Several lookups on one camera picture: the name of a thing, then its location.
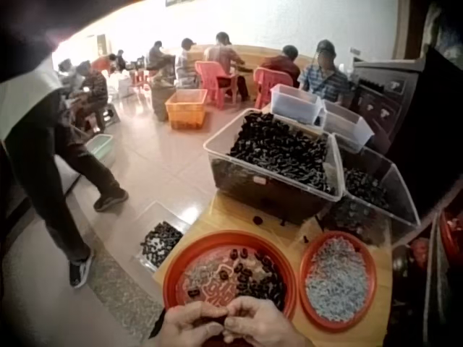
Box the person's left hand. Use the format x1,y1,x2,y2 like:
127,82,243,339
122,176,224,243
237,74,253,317
163,301,228,347

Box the person's right hand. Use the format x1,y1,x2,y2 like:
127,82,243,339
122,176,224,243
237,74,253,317
220,296,305,347

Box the small red round tray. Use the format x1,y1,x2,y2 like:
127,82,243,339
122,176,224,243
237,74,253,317
299,231,378,334

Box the scattered black parts in tray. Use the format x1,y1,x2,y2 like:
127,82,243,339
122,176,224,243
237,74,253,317
186,247,287,308

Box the large red round tray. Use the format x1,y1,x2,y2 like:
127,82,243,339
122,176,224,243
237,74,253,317
162,231,298,326

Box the heap of grey screws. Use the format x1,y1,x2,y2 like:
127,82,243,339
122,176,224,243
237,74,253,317
305,236,370,322

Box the clear floor bin black parts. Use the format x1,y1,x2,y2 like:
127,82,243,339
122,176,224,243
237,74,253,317
135,202,190,273

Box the large clear bin black parts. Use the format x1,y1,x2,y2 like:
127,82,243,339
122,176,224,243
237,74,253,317
203,108,345,226

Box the clear bin with black parts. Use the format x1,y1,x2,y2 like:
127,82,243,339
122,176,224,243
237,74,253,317
334,143,422,228

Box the green plastic tub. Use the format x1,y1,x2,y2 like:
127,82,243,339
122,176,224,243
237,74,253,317
85,133,117,168

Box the red plastic basin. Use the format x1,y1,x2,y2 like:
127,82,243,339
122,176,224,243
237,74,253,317
436,211,463,278

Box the small clear plastic bin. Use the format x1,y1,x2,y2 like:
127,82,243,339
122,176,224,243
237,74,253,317
320,100,375,153
270,83,326,123

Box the orange plastic crate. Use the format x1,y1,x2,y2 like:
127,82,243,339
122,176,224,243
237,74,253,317
164,88,208,131

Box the grey sack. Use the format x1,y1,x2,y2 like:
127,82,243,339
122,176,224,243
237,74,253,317
150,77,177,122

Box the heap of white bags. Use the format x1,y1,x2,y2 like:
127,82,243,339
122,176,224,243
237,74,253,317
107,69,135,99

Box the small pink plastic chair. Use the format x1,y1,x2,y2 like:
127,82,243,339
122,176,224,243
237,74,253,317
129,68,153,92

